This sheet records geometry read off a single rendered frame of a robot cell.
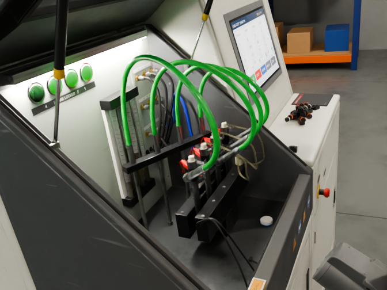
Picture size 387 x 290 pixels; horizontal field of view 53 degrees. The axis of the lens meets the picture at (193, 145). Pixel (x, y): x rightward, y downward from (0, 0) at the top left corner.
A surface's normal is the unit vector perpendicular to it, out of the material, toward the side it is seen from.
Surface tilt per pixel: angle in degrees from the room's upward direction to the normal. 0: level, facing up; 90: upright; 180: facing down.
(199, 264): 0
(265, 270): 0
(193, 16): 90
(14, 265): 90
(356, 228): 0
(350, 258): 23
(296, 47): 90
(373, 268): 27
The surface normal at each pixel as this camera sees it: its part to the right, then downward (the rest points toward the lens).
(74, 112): 0.90, 0.08
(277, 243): -0.12, -0.90
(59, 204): -0.43, 0.42
